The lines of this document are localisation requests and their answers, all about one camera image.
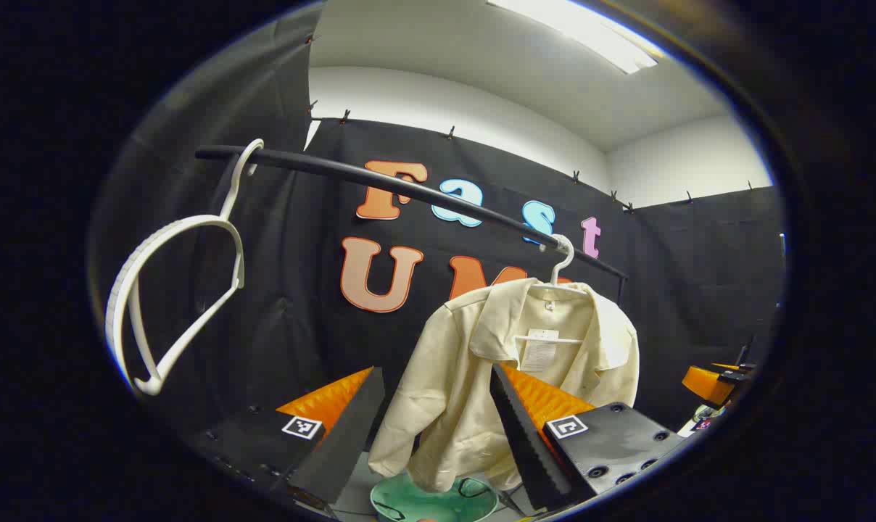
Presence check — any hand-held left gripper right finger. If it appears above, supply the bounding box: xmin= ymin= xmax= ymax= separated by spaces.
xmin=490 ymin=362 xmax=689 ymax=512

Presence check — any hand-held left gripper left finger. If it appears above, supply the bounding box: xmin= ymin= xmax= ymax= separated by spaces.
xmin=191 ymin=366 xmax=386 ymax=508

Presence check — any green laundry hamper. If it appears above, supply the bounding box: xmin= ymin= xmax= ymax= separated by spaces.
xmin=370 ymin=470 xmax=499 ymax=522

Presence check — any cream collared shirt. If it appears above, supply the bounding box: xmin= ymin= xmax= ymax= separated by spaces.
xmin=368 ymin=278 xmax=640 ymax=494

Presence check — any white plastic hanger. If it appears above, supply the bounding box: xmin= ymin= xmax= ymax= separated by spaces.
xmin=104 ymin=139 xmax=265 ymax=397
xmin=514 ymin=233 xmax=591 ymax=345

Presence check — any black backdrop cloth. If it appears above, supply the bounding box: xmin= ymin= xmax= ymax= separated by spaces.
xmin=90 ymin=7 xmax=787 ymax=465

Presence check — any wide ceiling light panel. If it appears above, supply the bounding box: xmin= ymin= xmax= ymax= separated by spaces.
xmin=487 ymin=0 xmax=660 ymax=75

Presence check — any black clothes rack rail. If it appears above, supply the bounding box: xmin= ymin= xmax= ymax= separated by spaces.
xmin=195 ymin=145 xmax=629 ymax=305

